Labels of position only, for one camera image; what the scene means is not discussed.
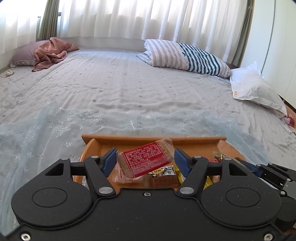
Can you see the pink crumpled blanket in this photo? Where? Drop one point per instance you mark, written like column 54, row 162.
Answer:
column 51, row 52

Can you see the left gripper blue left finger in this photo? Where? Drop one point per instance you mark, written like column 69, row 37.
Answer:
column 105, row 164

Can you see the right green drape curtain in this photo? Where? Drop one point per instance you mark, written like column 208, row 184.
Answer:
column 238, row 57

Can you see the striped pillow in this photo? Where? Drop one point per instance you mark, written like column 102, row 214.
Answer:
column 169, row 54

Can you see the small trinket on bed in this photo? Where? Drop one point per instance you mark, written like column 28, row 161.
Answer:
column 8, row 73

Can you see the white pillow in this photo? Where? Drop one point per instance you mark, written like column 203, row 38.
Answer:
column 249, row 84

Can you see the light blue snowflake tulle cloth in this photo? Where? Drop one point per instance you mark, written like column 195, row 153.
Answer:
column 31, row 145

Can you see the red white object at edge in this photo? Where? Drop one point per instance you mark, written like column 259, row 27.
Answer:
column 289, row 120

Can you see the red Biscoff biscuit pack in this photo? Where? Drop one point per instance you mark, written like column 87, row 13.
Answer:
column 118, row 176

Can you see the grey bed sheet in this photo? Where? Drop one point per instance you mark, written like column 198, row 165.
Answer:
column 116, row 81

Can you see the red label biscuit pack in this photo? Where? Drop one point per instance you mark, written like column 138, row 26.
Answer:
column 142, row 160

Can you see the olive gold snack wrapper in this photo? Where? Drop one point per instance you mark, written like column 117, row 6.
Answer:
column 218, row 157

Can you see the white sheer curtain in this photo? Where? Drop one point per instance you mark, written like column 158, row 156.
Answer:
column 214, row 26

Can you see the purple pillow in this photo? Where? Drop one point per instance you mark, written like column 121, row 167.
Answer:
column 25, row 55

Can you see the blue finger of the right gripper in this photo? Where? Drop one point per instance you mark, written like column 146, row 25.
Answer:
column 251, row 167

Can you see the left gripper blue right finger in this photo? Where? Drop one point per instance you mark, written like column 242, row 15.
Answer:
column 185, row 163

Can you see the green drape curtain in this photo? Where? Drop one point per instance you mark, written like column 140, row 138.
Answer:
column 49, row 21
column 238, row 57

